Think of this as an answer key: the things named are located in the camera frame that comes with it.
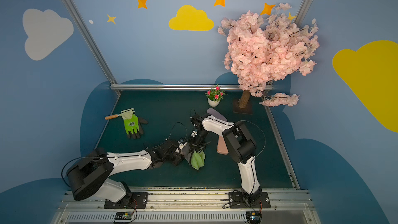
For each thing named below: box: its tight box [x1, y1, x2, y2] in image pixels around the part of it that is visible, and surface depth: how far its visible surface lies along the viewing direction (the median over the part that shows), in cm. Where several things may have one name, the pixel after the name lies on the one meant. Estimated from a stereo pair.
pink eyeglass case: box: [216, 135, 229, 156], surface depth 92 cm
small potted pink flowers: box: [204, 83, 228, 108], surface depth 107 cm
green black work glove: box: [118, 108, 149, 140], surface depth 104 cm
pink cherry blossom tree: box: [217, 2, 321, 115], surface depth 73 cm
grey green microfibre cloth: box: [179, 143, 206, 171], surface depth 82 cm
